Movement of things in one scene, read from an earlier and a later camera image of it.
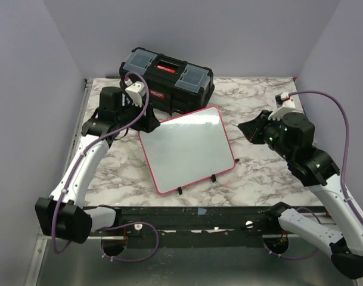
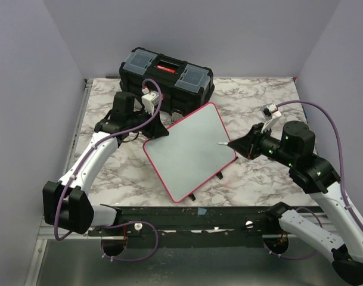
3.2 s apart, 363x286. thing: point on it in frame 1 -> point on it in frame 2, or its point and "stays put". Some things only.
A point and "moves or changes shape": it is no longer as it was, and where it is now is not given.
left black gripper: (147, 123) -> (156, 129)
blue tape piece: (201, 211) stays put
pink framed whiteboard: (185, 151) moves or changes shape
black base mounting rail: (200, 226) stays put
